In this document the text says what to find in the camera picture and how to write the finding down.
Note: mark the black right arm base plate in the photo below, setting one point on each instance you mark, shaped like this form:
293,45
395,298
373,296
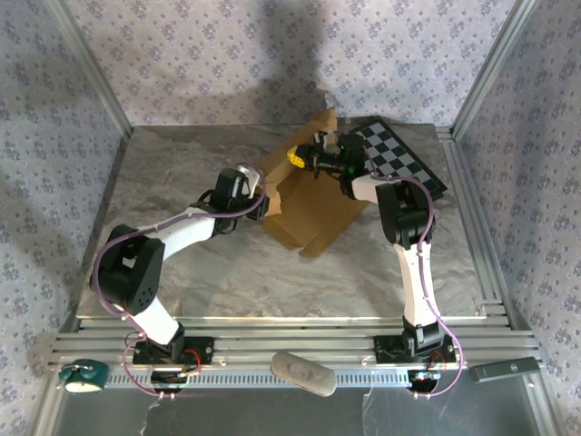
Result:
383,353

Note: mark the black left controller board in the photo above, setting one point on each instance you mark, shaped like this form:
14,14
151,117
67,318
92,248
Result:
168,379

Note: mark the aluminium mounting rail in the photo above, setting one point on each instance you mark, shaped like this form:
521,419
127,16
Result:
281,333

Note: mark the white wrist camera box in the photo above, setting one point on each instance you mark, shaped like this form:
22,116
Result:
250,179
326,137

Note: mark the aluminium side rail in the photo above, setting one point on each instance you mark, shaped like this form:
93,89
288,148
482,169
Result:
472,227

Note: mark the black and white chessboard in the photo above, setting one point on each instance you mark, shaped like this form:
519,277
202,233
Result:
408,159

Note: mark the teal alarm clock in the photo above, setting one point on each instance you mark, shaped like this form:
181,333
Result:
84,379

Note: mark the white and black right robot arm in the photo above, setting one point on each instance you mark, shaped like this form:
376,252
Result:
415,281

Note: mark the aluminium frame post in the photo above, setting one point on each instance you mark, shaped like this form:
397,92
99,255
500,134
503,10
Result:
492,68
92,68

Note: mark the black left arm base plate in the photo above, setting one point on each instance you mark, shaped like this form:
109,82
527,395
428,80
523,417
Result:
202,350

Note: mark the brown cardboard box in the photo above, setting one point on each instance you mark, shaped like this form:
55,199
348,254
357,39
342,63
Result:
308,213

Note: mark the dark rectangular bar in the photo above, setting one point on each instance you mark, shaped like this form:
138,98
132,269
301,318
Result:
504,369

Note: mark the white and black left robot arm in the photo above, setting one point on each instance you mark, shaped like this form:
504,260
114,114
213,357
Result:
181,229

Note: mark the black right controller board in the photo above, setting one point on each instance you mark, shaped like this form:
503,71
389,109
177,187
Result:
424,379

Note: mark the black controller board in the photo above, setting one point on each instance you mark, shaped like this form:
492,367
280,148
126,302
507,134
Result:
168,379
424,379

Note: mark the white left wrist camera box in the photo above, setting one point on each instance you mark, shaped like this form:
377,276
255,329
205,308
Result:
250,179

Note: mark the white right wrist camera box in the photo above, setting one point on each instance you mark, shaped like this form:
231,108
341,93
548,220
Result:
326,137

